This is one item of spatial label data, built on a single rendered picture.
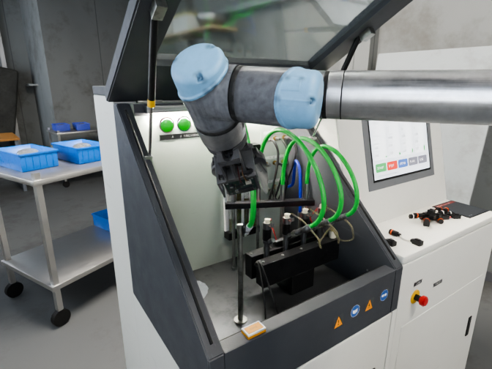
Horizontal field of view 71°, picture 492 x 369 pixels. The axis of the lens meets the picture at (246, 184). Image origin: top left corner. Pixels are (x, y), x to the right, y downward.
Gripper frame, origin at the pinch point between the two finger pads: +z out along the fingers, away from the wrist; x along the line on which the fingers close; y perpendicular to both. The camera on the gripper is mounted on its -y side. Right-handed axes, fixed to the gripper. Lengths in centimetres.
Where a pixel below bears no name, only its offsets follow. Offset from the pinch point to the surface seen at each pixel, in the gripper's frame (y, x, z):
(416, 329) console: 26, 45, 82
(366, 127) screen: -41, 44, 46
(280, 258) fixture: 3.7, 2.3, 41.7
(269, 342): 28.6, -3.3, 25.3
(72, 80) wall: -460, -295, 287
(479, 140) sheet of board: -89, 150, 155
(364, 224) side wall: -4, 32, 48
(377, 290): 17, 29, 48
